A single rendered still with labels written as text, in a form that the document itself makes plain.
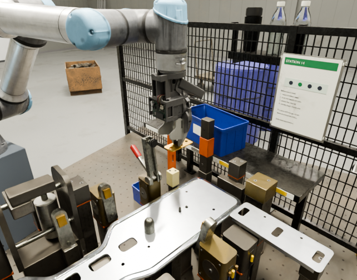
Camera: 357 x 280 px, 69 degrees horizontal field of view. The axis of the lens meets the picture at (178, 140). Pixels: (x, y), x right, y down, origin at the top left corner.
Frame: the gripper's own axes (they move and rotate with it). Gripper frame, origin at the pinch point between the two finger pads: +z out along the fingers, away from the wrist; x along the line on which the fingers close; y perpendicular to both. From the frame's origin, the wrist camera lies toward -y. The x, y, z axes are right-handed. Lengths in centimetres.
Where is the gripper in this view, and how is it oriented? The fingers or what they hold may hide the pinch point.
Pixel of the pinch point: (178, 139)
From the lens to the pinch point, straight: 74.8
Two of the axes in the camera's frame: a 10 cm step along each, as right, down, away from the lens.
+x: 6.8, 3.3, -6.5
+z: 0.1, 8.9, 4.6
